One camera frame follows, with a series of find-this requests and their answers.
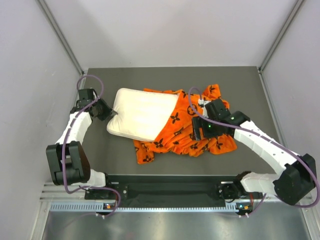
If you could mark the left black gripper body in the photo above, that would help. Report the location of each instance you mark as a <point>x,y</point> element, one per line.
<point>103,110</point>

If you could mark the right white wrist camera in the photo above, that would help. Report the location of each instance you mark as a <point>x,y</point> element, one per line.
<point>202,104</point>

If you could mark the aluminium frame rail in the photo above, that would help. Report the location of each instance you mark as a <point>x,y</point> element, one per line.
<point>54,193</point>

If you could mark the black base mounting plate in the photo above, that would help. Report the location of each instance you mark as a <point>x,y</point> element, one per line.
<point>173,190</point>

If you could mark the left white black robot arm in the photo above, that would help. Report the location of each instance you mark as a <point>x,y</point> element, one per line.
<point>66,158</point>

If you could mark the grey slotted cable duct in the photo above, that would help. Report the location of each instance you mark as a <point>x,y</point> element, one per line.
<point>102,207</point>

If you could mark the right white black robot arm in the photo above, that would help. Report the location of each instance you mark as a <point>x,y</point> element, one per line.
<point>294,175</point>

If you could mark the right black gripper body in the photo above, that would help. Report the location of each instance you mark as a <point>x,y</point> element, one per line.
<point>210,129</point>

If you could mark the white pillow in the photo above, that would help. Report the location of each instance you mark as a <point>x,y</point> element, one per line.
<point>141,115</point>

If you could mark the right aluminium corner post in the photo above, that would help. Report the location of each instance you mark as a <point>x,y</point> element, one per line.
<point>298,4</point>

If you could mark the aluminium corner post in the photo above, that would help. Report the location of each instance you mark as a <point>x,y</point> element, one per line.
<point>44,7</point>
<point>298,4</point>

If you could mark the left aluminium corner post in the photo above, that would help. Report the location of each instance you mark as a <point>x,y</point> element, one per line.
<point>44,7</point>

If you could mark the orange patterned pillowcase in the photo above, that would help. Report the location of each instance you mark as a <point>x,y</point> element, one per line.
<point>177,135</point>

